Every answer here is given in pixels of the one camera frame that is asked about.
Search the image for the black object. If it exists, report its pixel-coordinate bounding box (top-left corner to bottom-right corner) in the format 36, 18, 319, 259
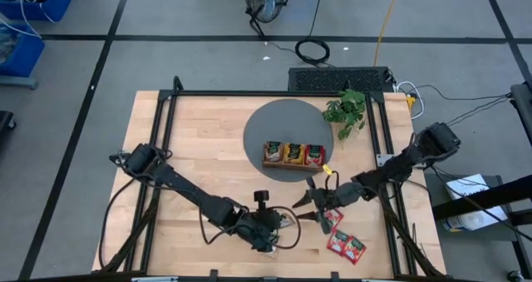
0, 110, 17, 134

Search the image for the white paper sheet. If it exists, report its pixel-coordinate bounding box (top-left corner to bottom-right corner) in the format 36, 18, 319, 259
444, 173, 490, 200

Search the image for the wooden three-compartment box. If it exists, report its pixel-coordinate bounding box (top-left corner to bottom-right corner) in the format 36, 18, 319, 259
261, 140, 328, 173

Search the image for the yellow floor cable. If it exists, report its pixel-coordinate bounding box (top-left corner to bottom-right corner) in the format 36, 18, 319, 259
372, 0, 404, 67

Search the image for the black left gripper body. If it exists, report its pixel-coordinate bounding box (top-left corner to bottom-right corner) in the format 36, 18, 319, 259
233, 190, 283, 252

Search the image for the black metal stand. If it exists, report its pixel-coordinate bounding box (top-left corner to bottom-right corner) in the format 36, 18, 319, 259
431, 176, 532, 282

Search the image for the black vented computer case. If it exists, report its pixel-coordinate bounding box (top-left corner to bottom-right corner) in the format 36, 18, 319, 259
287, 66, 395, 94

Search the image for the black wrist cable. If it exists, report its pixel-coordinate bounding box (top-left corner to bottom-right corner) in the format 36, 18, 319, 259
324, 170, 340, 191
198, 205, 302, 250

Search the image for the orange tea bag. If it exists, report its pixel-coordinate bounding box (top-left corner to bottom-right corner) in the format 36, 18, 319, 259
284, 143, 307, 166

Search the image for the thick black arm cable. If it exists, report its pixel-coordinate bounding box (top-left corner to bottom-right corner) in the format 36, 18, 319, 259
97, 176, 140, 270

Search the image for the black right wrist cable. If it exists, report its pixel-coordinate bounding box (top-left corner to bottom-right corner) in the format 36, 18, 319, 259
324, 170, 340, 191

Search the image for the small green plant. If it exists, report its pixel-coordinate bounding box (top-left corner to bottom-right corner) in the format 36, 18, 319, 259
322, 88, 367, 141

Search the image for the round grey placemat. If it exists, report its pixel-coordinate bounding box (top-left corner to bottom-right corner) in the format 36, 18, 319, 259
242, 97, 335, 183

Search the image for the white looped cable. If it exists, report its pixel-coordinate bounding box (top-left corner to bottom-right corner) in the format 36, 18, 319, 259
396, 80, 426, 121

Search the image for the red strawberry tea bag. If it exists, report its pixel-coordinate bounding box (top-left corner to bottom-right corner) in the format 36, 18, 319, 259
342, 235, 367, 266
323, 208, 345, 230
304, 144, 326, 167
326, 229, 350, 255

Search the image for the black floor fan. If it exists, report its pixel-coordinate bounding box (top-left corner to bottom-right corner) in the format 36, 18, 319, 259
242, 0, 291, 41

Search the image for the coiled black cable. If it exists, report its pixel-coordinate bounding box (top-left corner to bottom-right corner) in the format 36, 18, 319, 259
293, 0, 333, 67

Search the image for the blue plastic bin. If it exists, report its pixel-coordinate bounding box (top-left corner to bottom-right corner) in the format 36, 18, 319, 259
0, 0, 76, 23
0, 22, 47, 79

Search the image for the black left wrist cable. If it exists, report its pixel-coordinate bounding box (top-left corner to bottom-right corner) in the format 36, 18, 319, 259
198, 205, 302, 250

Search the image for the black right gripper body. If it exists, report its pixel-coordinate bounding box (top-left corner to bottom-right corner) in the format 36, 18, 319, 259
307, 176, 359, 235

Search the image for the thin black cable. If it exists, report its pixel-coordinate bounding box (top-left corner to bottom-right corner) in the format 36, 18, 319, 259
409, 83, 513, 127

